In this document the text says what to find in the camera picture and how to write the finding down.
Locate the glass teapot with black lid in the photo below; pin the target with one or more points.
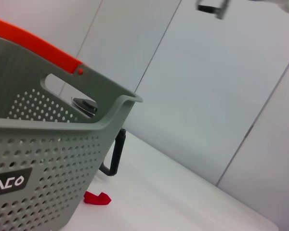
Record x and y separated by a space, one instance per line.
118 154

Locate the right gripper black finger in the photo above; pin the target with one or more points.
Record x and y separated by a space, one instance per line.
207 8

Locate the dark red building brick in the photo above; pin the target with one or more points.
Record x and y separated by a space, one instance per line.
96 199

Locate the grey-green perforated storage bin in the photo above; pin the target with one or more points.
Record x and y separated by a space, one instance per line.
62 156

